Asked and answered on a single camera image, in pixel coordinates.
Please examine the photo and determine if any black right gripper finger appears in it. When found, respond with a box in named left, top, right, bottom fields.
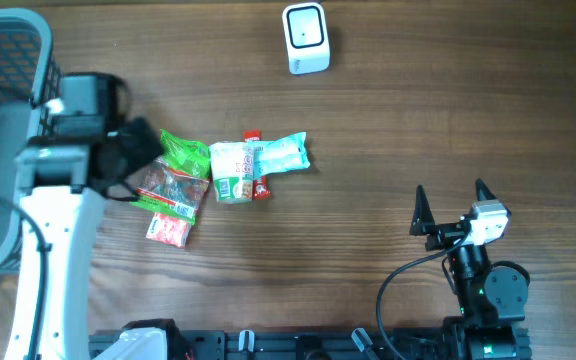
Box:
left=409, top=185, right=435, bottom=236
left=475, top=178, right=497, bottom=201

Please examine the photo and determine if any green snack bag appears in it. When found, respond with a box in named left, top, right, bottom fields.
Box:
left=132, top=130, right=210, bottom=225

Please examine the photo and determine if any red snack packet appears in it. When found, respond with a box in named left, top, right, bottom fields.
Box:
left=146, top=213, right=192, bottom=248

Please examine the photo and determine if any green instant noodle cup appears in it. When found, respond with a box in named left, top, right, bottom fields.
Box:
left=209, top=142, right=254, bottom=204

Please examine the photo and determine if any grey plastic shopping basket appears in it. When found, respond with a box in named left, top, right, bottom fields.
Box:
left=0, top=8, right=62, bottom=274

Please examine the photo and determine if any light blue snack packet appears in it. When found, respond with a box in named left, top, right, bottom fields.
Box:
left=249, top=132, right=310, bottom=180

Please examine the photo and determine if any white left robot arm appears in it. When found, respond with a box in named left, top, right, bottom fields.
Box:
left=5, top=118, right=163, bottom=359

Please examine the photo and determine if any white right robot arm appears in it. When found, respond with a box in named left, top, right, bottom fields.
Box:
left=410, top=179, right=532, bottom=359

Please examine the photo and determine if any white barcode scanner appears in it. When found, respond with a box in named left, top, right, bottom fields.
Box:
left=282, top=2, right=331, bottom=75

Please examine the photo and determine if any red coffee stick sachet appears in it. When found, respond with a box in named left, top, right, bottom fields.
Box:
left=243, top=129, right=271, bottom=200

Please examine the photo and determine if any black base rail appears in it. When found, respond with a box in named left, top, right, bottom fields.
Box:
left=86, top=319, right=533, bottom=360

